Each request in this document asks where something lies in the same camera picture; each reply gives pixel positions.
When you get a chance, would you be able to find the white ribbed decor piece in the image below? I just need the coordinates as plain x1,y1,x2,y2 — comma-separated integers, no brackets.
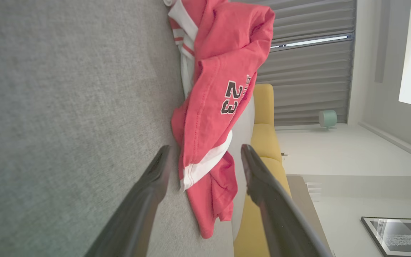
305,182,322,202

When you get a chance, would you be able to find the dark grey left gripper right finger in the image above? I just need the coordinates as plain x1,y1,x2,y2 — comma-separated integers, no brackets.
240,144,334,257

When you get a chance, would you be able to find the red shorts white side stripe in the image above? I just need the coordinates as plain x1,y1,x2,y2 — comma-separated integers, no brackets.
172,0,275,191

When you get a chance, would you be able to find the wide yellow sofa back cushion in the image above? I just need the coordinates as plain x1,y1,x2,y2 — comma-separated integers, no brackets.
233,157,292,257

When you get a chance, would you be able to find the mint green floor lamp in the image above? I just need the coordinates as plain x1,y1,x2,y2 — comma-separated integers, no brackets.
319,110,338,131

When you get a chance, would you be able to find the grey pleated curtain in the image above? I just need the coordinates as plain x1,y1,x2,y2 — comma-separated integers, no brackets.
255,39,356,126
234,0,356,41

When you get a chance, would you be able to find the black framed picture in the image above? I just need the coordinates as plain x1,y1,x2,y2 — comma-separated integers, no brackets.
361,217,411,257

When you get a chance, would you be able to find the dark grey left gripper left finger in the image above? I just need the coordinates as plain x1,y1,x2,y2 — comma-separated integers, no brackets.
84,145,173,257

